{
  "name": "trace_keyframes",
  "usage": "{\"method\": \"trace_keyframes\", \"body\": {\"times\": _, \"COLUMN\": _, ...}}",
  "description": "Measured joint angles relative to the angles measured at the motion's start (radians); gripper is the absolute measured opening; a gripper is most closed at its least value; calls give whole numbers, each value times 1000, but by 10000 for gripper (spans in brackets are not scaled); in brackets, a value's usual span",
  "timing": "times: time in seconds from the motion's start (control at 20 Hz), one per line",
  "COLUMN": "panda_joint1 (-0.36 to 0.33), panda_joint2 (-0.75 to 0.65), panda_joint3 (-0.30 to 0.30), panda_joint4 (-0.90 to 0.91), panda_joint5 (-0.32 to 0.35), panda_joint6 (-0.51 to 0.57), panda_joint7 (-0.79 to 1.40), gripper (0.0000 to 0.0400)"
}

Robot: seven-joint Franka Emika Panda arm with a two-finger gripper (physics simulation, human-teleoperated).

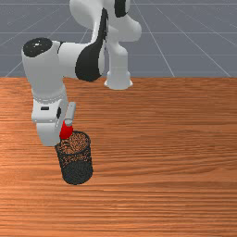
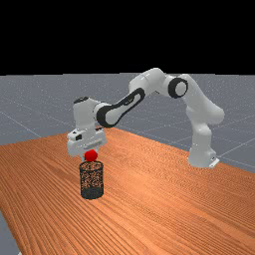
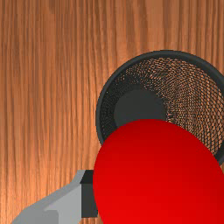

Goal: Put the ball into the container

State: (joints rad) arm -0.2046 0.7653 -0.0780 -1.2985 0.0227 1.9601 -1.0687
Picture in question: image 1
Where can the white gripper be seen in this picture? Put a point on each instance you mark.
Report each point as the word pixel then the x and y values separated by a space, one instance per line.
pixel 46 118

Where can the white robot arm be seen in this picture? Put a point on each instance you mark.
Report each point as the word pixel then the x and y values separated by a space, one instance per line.
pixel 46 74

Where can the dark mesh basket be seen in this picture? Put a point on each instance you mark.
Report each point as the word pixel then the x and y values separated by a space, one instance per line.
pixel 75 163

